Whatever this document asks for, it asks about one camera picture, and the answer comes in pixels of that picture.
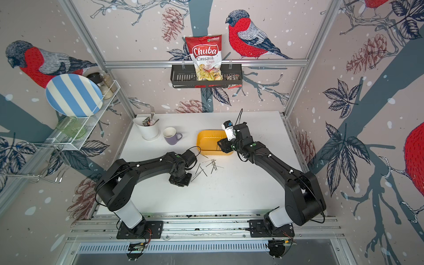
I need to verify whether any yellow plastic storage box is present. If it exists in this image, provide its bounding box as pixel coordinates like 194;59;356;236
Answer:
197;130;232;156

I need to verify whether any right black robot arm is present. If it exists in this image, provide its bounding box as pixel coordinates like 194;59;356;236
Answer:
218;120;326;230

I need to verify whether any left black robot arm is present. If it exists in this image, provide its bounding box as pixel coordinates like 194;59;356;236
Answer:
95;150;197;230

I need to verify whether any purple grey mug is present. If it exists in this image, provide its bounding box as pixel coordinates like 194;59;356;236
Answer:
163;127;183;145

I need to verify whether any white utensil holder cup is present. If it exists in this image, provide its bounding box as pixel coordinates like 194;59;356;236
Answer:
132;115;160;141

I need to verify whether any red Chuba chips bag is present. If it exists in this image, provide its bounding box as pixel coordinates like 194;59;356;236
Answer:
186;35;223;81

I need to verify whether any green glass bowl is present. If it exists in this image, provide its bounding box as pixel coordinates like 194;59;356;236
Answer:
56;117;87;139

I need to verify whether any black lid spice jar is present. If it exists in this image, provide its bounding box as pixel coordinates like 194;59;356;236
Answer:
87;72;113;100

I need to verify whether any blue white striped plate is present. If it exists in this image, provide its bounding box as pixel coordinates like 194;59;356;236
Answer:
46;74;103;118

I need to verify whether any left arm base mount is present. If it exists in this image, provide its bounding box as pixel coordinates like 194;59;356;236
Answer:
116;218;164;261

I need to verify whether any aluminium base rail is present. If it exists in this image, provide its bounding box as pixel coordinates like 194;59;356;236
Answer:
65;215;347;260

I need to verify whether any black wire wall basket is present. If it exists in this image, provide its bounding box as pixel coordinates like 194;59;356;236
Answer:
170;64;243;88

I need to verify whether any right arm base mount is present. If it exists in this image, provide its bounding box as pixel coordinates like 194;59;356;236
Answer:
245;214;295;258

